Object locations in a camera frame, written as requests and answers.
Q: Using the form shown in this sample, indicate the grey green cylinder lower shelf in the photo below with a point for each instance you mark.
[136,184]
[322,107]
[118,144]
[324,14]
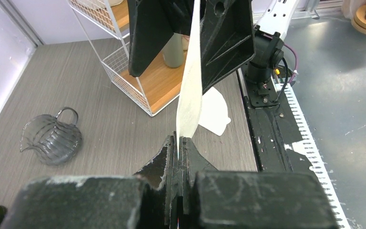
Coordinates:
[173,55]

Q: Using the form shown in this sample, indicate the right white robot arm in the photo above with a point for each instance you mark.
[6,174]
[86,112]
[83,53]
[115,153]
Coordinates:
[269,34]

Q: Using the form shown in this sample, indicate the grey glass pitcher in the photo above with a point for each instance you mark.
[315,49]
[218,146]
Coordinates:
[53,142]

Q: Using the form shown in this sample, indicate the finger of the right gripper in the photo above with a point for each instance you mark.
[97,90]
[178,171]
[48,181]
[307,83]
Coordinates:
[226,38]
[152,23]

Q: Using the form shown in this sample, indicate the white paper coffee filter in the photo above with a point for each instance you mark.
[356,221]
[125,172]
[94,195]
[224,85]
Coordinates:
[191,92]

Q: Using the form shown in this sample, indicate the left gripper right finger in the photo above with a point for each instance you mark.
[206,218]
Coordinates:
[189,163]

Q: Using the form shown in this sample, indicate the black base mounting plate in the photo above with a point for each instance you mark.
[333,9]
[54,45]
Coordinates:
[273,129]

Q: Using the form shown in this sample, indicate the patterned pouch lower shelf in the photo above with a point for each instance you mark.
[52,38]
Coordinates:
[185,42]

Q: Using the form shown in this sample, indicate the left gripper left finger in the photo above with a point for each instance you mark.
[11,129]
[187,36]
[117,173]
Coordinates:
[159,201]

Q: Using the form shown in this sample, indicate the white wire wooden shelf rack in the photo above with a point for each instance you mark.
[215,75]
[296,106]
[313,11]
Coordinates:
[159,85]

